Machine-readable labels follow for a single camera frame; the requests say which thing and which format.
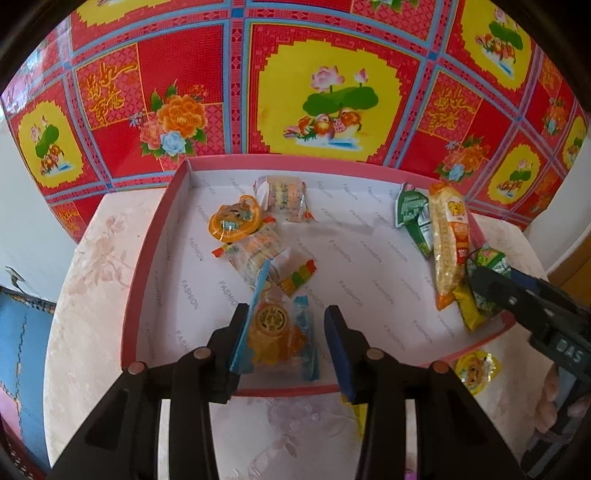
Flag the pink shallow cardboard box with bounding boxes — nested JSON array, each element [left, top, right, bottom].
[[121, 156, 517, 398]]

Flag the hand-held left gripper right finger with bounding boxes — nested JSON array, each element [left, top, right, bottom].
[[323, 305, 525, 480]]

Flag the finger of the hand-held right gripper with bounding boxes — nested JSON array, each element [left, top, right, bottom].
[[508, 269, 583, 311], [467, 265, 543, 326]]

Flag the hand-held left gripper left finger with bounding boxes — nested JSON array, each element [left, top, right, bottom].
[[46, 302, 250, 480]]

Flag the orange and yellow snack packet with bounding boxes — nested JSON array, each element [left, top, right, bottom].
[[428, 182, 472, 312]]

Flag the green pea snack packet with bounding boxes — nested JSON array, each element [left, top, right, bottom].
[[466, 247, 513, 319]]

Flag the red perforated plastic object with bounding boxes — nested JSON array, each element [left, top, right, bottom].
[[0, 415, 47, 480]]

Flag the orange jelly cup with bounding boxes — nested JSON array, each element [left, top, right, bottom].
[[208, 195, 262, 244]]

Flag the yellow jelly cup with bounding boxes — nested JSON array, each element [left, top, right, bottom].
[[455, 350, 502, 394]]

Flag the blue-edged clear cake packet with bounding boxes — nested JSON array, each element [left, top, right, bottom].
[[229, 258, 321, 381]]

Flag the clear biscuit packet striped ends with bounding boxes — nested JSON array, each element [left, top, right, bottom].
[[211, 226, 319, 296]]

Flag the green triangular snack packet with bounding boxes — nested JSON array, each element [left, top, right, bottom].
[[394, 182, 435, 259]]

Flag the red floral printed cloth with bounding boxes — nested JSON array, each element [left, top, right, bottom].
[[0, 0, 591, 245]]

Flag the blue foam floor mat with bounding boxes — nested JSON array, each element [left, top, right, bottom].
[[0, 286, 56, 462]]

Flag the small yellow snack packet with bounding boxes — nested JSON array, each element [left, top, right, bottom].
[[344, 394, 370, 437]]

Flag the brown wooden door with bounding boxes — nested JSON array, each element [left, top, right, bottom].
[[549, 256, 591, 298]]

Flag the pink foam floor mat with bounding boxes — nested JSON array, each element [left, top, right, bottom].
[[0, 383, 21, 416]]

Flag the person's right hand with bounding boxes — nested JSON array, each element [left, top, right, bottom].
[[538, 364, 591, 435]]

